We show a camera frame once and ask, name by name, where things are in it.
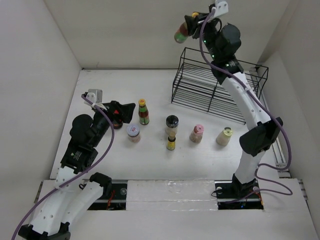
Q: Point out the green label sauce bottle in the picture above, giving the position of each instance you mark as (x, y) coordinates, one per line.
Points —
(181, 34)
(143, 112)

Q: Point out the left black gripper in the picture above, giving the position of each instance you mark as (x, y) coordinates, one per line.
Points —
(125, 110)

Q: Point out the black cap spice shaker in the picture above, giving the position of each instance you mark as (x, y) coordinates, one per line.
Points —
(172, 123)

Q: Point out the yellow cap spice jar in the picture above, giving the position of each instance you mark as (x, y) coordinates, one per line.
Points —
(224, 137)

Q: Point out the small yellow label bottle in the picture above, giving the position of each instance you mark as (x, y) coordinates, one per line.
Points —
(171, 141)

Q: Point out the white lid glass jar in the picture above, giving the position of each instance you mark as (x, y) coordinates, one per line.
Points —
(133, 132)

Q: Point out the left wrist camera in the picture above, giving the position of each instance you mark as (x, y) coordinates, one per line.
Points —
(94, 95)

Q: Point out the pink cap spice jar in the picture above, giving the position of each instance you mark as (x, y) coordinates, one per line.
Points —
(197, 133)

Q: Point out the red lid dark sauce jar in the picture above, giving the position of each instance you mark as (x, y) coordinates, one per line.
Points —
(117, 125)

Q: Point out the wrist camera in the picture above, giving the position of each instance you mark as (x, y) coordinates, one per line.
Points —
(94, 95)
(218, 8)

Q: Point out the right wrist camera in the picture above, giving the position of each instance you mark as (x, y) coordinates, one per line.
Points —
(218, 8)

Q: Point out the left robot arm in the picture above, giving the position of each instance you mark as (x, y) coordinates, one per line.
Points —
(66, 203)

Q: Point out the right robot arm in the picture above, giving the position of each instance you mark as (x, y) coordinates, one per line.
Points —
(263, 129)

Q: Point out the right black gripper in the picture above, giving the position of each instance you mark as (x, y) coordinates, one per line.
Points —
(193, 23)

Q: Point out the black wire rack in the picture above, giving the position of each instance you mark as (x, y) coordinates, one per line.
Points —
(195, 87)

